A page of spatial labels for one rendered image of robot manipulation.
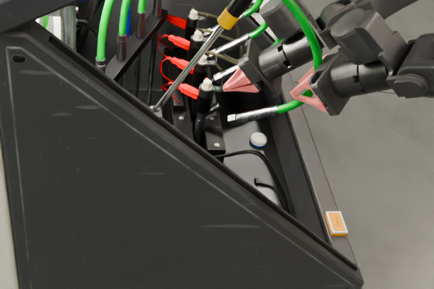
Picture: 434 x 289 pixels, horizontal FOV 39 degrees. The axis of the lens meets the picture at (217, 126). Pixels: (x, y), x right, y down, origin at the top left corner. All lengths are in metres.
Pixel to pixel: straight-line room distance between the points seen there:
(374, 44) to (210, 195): 0.31
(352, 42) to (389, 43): 0.05
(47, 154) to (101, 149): 0.07
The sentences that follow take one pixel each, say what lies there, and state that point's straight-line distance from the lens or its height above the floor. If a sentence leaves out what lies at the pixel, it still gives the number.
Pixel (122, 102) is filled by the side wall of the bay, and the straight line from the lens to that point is 0.74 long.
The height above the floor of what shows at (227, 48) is 1.08.
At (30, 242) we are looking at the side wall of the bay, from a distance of 0.93.
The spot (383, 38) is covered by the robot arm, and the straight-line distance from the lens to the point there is 0.89.
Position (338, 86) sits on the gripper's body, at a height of 1.28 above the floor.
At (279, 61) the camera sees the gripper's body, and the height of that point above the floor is 1.20.
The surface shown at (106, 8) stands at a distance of 1.06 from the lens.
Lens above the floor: 1.84
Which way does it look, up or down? 42 degrees down
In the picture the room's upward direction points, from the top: 11 degrees clockwise
